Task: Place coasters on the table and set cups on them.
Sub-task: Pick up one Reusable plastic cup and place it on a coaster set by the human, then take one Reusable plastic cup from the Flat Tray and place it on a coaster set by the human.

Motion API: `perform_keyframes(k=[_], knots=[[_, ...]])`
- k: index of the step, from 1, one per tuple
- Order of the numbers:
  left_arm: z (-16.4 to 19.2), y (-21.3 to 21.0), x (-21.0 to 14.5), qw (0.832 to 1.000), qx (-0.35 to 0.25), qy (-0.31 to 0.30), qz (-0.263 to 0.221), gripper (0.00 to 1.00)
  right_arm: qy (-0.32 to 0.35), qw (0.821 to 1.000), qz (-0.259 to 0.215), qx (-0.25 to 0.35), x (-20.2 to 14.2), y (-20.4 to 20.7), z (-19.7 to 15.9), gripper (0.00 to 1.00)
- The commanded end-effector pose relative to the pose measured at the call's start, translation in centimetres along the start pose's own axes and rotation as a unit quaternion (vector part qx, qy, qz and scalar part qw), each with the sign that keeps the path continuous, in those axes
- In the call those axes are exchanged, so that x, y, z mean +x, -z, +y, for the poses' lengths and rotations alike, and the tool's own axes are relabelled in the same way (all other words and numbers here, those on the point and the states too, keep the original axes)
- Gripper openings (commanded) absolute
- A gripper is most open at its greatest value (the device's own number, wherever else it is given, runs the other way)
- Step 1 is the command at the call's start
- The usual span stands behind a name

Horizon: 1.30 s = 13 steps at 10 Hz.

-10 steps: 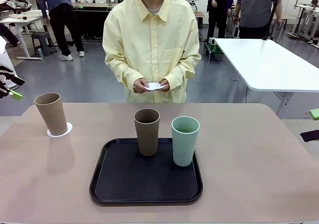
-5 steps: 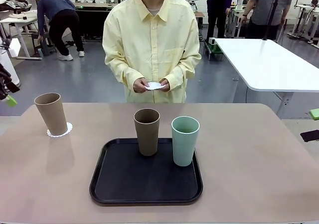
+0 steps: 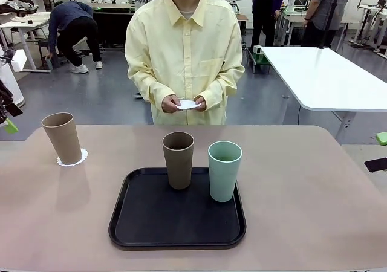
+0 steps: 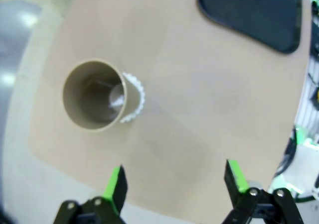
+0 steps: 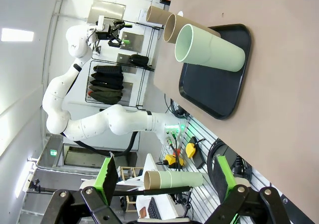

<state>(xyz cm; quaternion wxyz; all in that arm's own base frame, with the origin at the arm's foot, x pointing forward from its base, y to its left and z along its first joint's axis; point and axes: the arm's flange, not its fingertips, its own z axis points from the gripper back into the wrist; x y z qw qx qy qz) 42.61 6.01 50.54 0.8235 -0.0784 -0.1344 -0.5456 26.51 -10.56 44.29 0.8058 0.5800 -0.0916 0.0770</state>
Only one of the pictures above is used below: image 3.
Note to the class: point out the small white box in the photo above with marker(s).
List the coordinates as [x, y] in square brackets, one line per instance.
[257, 49]

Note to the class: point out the large white table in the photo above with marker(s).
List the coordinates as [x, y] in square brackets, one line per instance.
[326, 78]

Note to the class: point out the grey plastic step stool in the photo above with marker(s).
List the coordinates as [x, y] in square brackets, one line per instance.
[43, 51]

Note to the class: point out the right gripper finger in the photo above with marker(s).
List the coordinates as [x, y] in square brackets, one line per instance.
[378, 164]
[382, 139]

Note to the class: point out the white background desk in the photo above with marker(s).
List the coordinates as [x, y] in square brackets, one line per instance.
[27, 24]

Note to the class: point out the person's left hand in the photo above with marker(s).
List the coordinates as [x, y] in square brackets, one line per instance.
[203, 102]

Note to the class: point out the tall brown cup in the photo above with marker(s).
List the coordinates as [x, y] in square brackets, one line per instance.
[178, 169]
[63, 142]

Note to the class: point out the person in yellow shirt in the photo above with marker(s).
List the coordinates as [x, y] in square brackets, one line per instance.
[187, 48]

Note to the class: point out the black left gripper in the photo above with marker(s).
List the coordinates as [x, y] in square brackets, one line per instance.
[3, 96]

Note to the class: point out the person's right hand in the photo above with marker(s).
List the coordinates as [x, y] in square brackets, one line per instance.
[170, 104]

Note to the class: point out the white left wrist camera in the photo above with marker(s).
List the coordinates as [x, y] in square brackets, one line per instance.
[19, 60]

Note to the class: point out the black plastic serving tray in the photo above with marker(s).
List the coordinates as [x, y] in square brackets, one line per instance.
[181, 223]

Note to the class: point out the person in purple jacket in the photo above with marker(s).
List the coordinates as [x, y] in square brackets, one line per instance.
[266, 9]

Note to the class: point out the green step stool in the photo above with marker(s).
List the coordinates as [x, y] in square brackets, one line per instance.
[260, 60]

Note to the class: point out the person's left forearm yellow sleeve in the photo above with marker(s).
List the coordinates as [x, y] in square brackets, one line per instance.
[223, 87]

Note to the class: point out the tall mint green cup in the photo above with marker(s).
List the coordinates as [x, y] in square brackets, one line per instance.
[223, 181]

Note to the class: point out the person's right forearm yellow sleeve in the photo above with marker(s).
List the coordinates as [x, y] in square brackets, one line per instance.
[145, 84]

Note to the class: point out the white height-adjustable desk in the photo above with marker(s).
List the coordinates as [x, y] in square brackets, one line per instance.
[370, 10]

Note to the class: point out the white lace paper coaster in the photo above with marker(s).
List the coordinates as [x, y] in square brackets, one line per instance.
[85, 157]

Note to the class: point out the person in dark blue top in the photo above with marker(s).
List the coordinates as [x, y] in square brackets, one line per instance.
[72, 21]

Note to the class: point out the pile of clothes and bags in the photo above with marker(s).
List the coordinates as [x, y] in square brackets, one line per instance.
[18, 6]

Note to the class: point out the white paper coaster stack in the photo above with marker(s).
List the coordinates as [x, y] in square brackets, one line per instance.
[189, 105]

